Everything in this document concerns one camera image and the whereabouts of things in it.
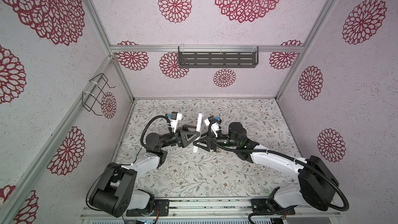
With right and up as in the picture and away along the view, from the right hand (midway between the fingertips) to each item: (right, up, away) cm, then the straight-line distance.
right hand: (195, 140), depth 68 cm
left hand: (+2, +3, 0) cm, 3 cm away
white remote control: (+1, +2, -5) cm, 5 cm away
